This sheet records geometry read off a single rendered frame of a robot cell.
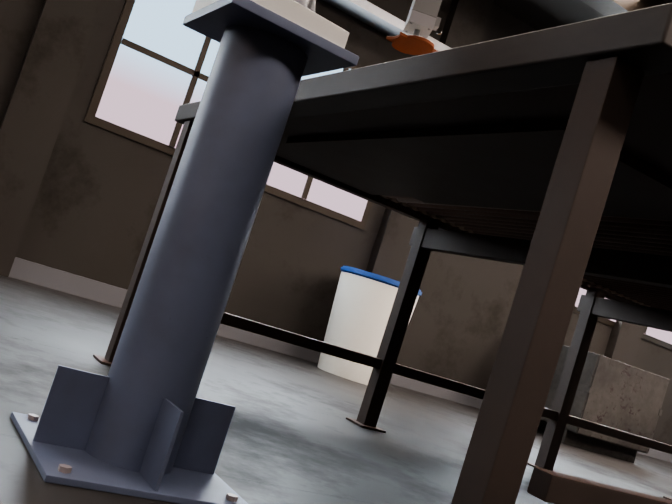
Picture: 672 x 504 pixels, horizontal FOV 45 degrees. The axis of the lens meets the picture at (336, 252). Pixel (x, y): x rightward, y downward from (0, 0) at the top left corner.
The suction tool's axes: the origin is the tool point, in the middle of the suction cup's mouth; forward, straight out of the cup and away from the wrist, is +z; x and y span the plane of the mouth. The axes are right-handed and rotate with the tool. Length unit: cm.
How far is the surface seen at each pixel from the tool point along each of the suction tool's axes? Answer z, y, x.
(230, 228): 59, -45, 26
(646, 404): 63, 379, -275
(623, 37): 20, -90, -20
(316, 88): 18.8, -6.0, 19.1
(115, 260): 80, 322, 108
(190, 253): 65, -46, 31
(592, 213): 43, -87, -24
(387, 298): 50, 328, -63
